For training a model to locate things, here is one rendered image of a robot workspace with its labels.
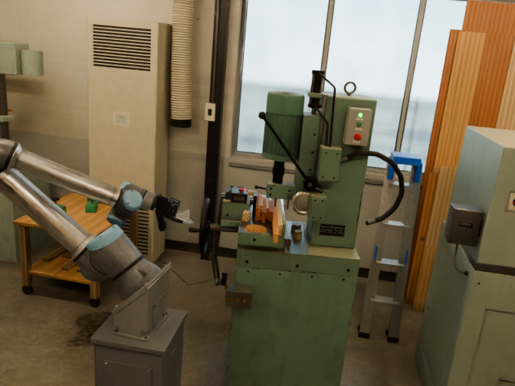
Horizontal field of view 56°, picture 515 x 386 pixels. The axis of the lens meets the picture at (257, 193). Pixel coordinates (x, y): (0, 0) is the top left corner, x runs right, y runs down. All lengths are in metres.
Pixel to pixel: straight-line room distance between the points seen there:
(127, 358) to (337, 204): 1.14
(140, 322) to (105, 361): 0.23
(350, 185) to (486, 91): 1.60
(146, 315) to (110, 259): 0.26
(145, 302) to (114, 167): 1.94
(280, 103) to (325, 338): 1.15
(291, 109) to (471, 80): 1.66
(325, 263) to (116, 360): 1.00
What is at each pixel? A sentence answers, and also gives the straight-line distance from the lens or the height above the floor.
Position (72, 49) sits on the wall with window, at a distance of 4.11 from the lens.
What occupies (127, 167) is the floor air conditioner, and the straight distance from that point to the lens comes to 3.71.
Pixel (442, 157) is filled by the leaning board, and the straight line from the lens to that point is 3.57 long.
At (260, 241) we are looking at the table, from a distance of 2.18.
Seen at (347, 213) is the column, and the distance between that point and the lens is 2.33.
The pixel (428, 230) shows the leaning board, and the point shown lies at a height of 0.59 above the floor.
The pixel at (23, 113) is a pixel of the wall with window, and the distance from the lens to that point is 4.40.
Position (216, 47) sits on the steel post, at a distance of 3.59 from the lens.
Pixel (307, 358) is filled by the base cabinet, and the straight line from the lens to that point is 2.55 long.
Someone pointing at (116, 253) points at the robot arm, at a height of 0.88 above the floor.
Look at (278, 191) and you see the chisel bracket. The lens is 2.34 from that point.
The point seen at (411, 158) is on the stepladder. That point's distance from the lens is 2.94.
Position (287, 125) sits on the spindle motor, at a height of 1.37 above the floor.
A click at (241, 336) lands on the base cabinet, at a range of 2.47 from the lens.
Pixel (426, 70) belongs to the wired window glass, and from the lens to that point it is 3.72.
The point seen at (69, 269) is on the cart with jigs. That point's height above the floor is 0.19.
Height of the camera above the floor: 1.70
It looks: 17 degrees down
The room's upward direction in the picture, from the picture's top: 5 degrees clockwise
